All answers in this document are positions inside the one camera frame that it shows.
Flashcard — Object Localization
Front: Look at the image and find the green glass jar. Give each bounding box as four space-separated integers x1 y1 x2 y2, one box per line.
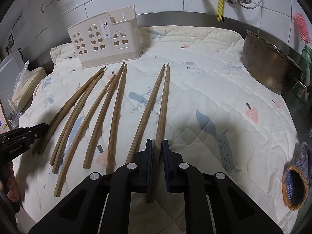
292 44 311 103

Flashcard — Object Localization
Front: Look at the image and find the yellow gas hose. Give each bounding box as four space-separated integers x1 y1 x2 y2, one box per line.
216 0 226 23

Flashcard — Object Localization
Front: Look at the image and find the left hand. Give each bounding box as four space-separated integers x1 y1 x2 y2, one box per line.
1 162 20 202

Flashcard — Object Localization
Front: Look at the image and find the pink brush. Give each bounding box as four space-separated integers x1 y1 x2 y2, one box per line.
293 12 311 44

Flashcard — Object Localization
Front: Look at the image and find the beige plastic utensil holder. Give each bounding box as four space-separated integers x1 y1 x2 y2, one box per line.
67 5 142 68

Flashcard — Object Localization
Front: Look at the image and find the long wooden chopstick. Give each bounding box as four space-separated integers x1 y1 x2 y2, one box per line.
54 75 116 197

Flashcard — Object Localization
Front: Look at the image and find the cream quilted printed mat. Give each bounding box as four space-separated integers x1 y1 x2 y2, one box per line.
14 26 299 233

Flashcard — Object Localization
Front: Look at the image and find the crocheted blue orange pouch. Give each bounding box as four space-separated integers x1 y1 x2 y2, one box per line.
282 142 311 211

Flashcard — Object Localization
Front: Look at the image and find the stainless steel bowl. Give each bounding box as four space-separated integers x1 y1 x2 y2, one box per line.
242 31 311 95

